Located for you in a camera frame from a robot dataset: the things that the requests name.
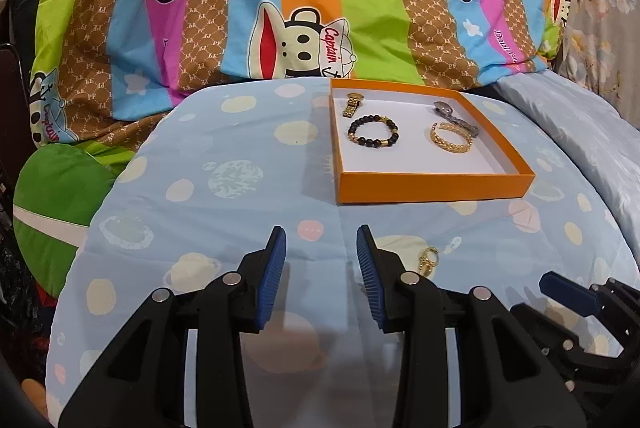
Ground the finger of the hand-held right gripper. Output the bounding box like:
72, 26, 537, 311
509, 302, 628, 371
539, 271, 640, 324

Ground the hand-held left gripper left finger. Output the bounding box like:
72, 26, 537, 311
57, 226, 288, 428

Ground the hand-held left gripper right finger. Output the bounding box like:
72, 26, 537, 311
355, 224, 587, 428

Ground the gold hoop earring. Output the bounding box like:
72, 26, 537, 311
416, 247, 442, 277

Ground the orange jewelry box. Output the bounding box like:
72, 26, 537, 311
329, 79, 536, 205

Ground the light blue planet-print sheet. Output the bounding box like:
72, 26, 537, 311
44, 76, 632, 428

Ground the pale blue quilt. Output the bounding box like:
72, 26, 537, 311
492, 70, 640, 253

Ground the gold wristwatch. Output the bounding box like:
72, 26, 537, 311
341, 92, 365, 119

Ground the silver wristwatch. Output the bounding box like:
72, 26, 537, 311
432, 100, 479, 137

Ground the green plush pillow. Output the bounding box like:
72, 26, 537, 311
13, 144, 132, 299

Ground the black beaded bracelet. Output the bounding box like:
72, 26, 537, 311
348, 117, 401, 152

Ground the gold chain cuff bracelet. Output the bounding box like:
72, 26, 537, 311
430, 121, 474, 155

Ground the dark chair frame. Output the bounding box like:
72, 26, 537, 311
0, 42, 32, 119

